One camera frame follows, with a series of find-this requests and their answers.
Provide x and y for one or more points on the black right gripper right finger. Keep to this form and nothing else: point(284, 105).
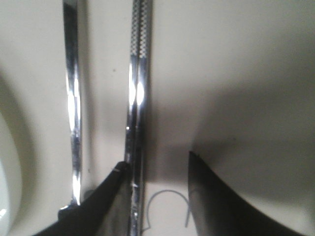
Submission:
point(219, 211)

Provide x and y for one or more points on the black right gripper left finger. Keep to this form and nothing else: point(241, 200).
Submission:
point(104, 213)

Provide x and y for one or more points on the white round plate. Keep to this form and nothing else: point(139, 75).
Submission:
point(16, 151)

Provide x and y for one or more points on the beige rabbit serving tray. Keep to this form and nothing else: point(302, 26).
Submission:
point(232, 80)

